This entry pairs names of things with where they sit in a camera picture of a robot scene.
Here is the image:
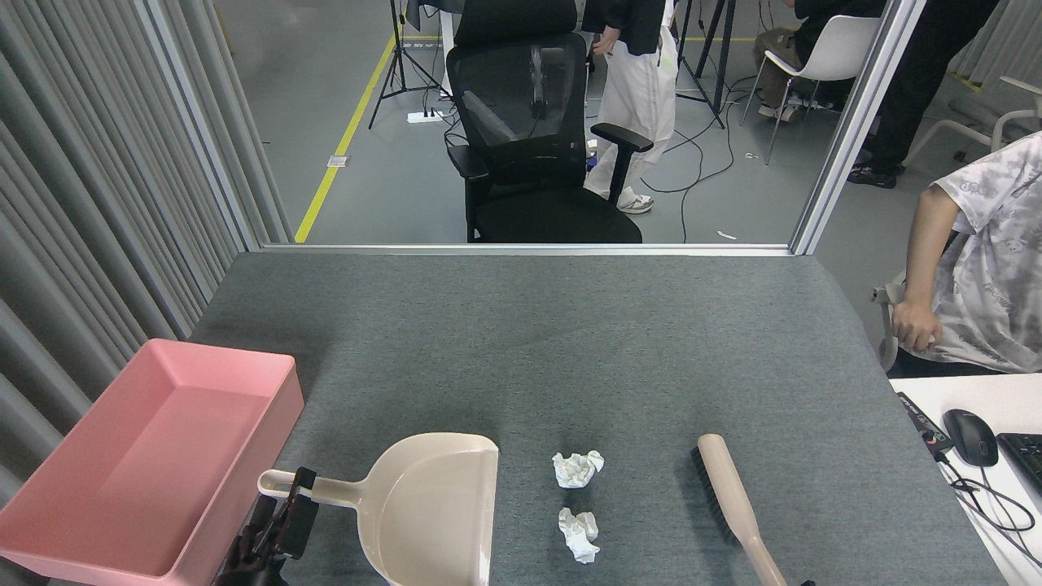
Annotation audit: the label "black tripod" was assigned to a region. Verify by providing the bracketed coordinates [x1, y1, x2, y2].
[672, 0, 738, 129]
[368, 0, 447, 131]

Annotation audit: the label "black desk cable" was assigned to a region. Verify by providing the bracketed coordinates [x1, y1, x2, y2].
[935, 452, 1042, 571]

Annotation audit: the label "grey pleated curtain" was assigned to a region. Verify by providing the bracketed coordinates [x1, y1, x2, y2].
[948, 0, 1042, 90]
[0, 0, 292, 509]

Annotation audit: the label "black keyboard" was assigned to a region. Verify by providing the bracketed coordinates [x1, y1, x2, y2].
[996, 432, 1042, 493]

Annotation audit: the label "white standing desk frame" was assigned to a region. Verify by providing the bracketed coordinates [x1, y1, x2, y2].
[383, 0, 599, 100]

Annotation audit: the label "black button remote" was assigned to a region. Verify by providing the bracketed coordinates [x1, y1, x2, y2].
[896, 391, 955, 455]

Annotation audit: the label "pink plastic bin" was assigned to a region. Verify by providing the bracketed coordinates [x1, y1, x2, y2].
[0, 339, 305, 586]

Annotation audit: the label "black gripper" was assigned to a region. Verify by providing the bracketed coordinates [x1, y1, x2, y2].
[213, 466, 320, 586]

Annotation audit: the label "silver table edge rail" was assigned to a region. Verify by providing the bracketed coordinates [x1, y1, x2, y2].
[259, 242, 795, 258]

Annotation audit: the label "black computer mouse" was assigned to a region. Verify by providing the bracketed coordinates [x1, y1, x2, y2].
[943, 409, 999, 468]

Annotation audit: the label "seated person at desk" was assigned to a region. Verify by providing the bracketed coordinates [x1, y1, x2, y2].
[887, 132, 1042, 379]

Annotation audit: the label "black floor cable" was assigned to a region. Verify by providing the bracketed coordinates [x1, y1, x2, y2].
[639, 77, 762, 243]

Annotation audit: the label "silver frame post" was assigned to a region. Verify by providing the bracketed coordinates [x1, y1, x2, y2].
[790, 0, 929, 256]

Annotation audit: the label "standing person in black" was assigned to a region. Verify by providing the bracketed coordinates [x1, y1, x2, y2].
[847, 0, 1000, 190]

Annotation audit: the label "white paper ball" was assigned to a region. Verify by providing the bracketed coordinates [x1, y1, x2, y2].
[558, 507, 601, 565]
[552, 450, 606, 489]

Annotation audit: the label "black mesh office chair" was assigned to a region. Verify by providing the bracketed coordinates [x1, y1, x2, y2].
[444, 0, 654, 244]

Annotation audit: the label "beige hand brush black bristles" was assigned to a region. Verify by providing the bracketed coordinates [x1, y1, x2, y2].
[690, 434, 789, 586]

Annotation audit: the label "white chair grey seat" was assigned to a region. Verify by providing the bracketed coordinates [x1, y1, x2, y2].
[902, 76, 1042, 168]

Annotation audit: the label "beige plastic dustpan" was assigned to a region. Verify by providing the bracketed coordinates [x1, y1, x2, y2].
[257, 432, 500, 586]

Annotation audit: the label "white desk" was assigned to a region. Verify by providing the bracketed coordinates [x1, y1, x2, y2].
[888, 374, 1042, 586]

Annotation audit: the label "walking person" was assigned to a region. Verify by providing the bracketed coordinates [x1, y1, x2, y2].
[582, 0, 678, 215]

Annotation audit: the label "seated person in background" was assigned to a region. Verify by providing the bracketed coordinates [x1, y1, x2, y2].
[753, 0, 888, 121]

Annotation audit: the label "person's hand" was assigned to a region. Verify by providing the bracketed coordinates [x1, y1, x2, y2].
[891, 300, 943, 352]

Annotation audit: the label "white plastic chair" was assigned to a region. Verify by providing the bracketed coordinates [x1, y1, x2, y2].
[739, 15, 882, 166]

